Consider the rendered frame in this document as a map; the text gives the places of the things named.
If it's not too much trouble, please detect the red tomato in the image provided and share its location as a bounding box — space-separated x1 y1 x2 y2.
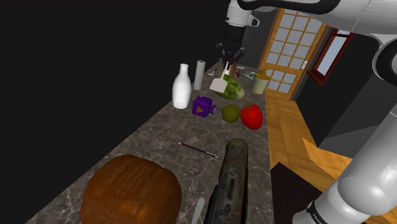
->
240 104 264 130

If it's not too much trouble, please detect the grey knife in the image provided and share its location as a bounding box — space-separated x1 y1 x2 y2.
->
190 197 206 224

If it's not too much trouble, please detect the thin dark pencil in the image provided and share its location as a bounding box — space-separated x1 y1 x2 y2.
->
177 142 219 159

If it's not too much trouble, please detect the wooden door with glass panes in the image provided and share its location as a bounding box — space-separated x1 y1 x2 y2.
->
256 8 330 101

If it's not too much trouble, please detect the brown bread loaf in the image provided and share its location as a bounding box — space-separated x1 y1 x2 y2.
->
80 154 183 224

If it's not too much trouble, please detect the white bottle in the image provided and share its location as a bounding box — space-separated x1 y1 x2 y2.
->
172 63 192 110

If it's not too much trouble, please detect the green lettuce head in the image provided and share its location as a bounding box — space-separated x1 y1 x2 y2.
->
216 73 246 101

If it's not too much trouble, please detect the grey paper roll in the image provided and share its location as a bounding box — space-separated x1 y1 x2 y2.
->
193 60 207 92

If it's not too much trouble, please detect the white spatula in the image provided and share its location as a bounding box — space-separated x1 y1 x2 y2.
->
209 60 230 94

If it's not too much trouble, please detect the olive green round fruit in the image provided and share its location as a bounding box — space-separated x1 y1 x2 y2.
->
221 104 241 124

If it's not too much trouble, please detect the purple cube toy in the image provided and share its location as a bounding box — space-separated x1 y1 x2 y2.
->
192 95 217 118

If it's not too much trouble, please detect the long dark cylinder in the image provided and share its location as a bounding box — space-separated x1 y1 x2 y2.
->
203 137 250 224

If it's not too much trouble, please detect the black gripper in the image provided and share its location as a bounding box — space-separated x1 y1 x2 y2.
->
216 24 247 67

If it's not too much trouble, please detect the red framed window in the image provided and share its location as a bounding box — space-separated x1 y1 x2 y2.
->
306 27 355 87

